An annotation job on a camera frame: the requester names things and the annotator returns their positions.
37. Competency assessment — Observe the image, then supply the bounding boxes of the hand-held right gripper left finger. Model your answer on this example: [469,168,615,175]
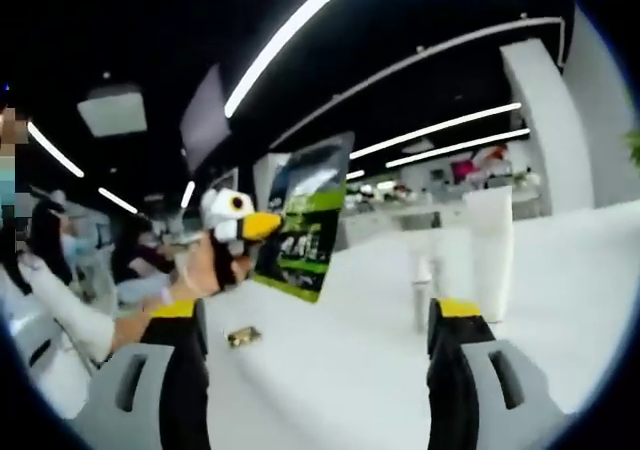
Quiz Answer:
[73,298,212,450]

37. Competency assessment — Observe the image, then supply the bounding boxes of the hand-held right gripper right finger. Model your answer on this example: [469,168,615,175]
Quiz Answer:
[426,296,567,450]

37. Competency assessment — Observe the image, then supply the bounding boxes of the green silver skincare sachet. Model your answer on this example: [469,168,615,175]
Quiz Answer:
[251,130,357,305]

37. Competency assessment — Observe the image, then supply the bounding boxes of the small gold skincare sachet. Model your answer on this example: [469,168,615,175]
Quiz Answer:
[227,324,264,348]

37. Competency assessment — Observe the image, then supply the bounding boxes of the slim clear-capped skincare bottle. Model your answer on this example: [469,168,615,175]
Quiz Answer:
[409,242,435,332]

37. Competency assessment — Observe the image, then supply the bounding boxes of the person's left hand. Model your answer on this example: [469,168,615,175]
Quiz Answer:
[172,229,255,297]

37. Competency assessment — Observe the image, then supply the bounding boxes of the hanging monitor screen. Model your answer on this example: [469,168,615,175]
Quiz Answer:
[178,63,232,162]

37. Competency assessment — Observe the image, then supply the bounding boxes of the square ceiling air unit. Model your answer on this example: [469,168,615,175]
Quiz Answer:
[76,83,148,138]

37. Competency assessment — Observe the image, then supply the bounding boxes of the long curved ceiling light strip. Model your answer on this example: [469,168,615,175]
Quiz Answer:
[222,0,372,120]

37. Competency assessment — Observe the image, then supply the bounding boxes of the straight ceiling light strip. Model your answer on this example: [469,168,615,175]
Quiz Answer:
[384,127,531,170]
[348,101,523,161]

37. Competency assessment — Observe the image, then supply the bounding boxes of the green potted plant white pot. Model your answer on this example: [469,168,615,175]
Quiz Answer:
[623,128,640,172]

